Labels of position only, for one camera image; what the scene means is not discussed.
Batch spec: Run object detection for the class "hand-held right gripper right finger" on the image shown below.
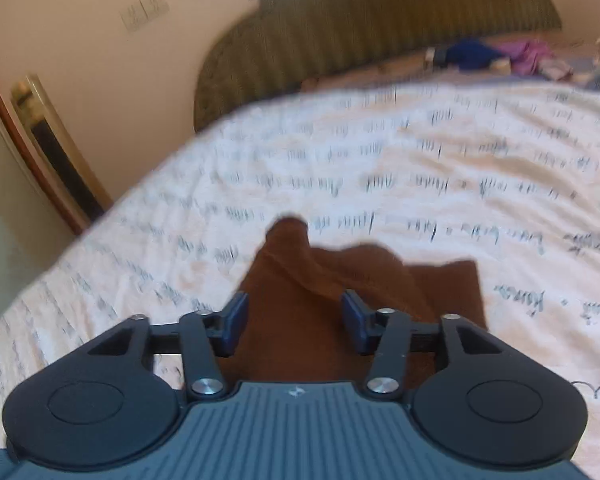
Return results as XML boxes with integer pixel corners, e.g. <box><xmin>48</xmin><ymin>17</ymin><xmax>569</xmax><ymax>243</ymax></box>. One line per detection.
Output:
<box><xmin>340</xmin><ymin>289</ymin><xmax>503</xmax><ymax>400</ymax></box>

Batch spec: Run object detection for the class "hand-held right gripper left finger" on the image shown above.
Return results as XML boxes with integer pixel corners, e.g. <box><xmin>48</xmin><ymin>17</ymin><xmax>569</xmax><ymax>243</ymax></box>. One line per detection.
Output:
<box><xmin>86</xmin><ymin>290</ymin><xmax>227</xmax><ymax>401</ymax></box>

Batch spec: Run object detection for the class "brown knit sweater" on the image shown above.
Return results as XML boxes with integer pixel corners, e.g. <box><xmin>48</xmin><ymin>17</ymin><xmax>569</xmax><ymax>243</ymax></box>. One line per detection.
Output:
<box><xmin>216</xmin><ymin>216</ymin><xmax>489</xmax><ymax>392</ymax></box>

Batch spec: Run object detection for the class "white script-printed bedsheet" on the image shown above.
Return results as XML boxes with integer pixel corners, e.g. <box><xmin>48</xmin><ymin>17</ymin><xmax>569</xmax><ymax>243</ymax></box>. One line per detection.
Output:
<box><xmin>0</xmin><ymin>79</ymin><xmax>600</xmax><ymax>468</ymax></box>

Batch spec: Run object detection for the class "gold framed mirror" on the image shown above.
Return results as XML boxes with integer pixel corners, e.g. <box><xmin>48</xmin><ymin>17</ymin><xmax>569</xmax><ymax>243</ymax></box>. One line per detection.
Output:
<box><xmin>9</xmin><ymin>74</ymin><xmax>107</xmax><ymax>222</ymax></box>

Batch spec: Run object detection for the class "blue cloth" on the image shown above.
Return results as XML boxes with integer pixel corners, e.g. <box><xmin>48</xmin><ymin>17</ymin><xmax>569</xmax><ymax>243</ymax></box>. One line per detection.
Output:
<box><xmin>432</xmin><ymin>38</ymin><xmax>507</xmax><ymax>72</ymax></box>

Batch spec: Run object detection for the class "green upholstered headboard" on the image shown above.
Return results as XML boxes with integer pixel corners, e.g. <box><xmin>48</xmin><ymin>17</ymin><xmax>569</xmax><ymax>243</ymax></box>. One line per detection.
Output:
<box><xmin>193</xmin><ymin>0</ymin><xmax>564</xmax><ymax>134</ymax></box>

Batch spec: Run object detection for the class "purple cloth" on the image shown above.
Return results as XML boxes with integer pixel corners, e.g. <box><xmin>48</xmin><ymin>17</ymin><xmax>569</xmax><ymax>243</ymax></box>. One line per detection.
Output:
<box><xmin>497</xmin><ymin>40</ymin><xmax>557</xmax><ymax>77</ymax></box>

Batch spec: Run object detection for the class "wooden door frame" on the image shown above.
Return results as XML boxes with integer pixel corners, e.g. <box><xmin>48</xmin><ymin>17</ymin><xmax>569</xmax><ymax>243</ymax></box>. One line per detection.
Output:
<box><xmin>0</xmin><ymin>42</ymin><xmax>93</xmax><ymax>235</ymax></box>

